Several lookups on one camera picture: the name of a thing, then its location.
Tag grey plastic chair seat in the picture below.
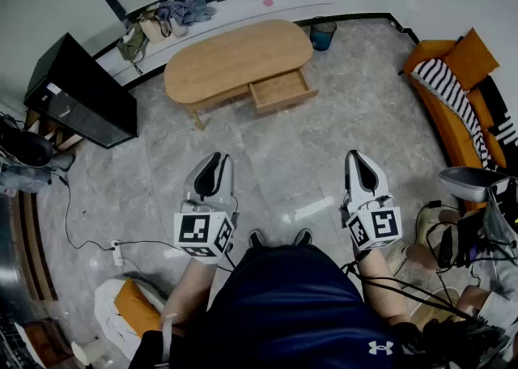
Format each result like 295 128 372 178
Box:
438 165 509 204

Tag beige handbag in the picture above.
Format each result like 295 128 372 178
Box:
137 10 176 45

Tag black cushion with white stripes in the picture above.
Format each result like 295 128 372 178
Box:
478 74 518 171

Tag person's right black shoe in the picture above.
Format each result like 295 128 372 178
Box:
292 227 314 247

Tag green cloth bag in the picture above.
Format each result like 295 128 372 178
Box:
117 23 150 64

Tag curved wooden bench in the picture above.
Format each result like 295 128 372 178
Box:
11 190 58 303

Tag orange square cushion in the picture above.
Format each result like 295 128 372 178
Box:
442 27 501 92

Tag person's dark navy shirt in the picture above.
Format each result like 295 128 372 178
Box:
128 243 405 369

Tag orange sofa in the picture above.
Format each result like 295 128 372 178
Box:
401 27 518 211

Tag black and white striped blanket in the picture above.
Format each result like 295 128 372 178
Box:
410 57 493 169

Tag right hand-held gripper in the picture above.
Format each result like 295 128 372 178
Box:
338 150 403 252

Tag person's right forearm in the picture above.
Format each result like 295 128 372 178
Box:
355 246 410 326

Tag brown wooden box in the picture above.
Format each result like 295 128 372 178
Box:
23 317 73 369

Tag wooden coffee table drawer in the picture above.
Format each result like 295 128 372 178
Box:
247 68 321 115

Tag black power cable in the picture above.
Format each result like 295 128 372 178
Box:
59 175 184 252

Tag blue plaid shirt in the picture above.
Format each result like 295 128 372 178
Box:
156 0 218 28

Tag white cup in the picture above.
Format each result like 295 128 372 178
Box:
70 337 108 367

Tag blue mesh waste bin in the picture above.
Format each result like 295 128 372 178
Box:
309 20 338 53

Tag black round stool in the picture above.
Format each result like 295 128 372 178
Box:
0 115 54 169

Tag white power strip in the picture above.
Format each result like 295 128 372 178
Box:
110 239 125 267

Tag black gripper cable bundle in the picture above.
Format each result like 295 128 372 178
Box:
339 260 486 322

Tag grey folded jeans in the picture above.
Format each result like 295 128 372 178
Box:
0 151 76 195

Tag wooden low shelf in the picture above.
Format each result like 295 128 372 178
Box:
23 109 85 153

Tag person's left forearm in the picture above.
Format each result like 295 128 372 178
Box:
159 256 223 327

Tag orange chair cushion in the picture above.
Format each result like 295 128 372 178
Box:
113 278 163 341

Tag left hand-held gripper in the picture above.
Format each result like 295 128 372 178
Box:
173 151 240 265

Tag wooden oval coffee table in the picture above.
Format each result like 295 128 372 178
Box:
163 19 321 132

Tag black glass-door cabinet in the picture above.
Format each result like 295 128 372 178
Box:
23 32 139 151

